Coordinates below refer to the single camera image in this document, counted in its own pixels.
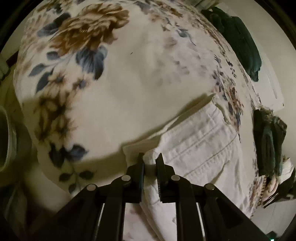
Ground floral fleece blanket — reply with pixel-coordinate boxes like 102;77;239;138
12;0;265;241

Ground folded dark green garment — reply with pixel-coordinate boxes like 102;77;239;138
201;7;262;82

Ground white pants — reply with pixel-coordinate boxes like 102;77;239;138
123;94;251;240

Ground folded teal-grey pants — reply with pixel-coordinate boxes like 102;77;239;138
253;108;287;177

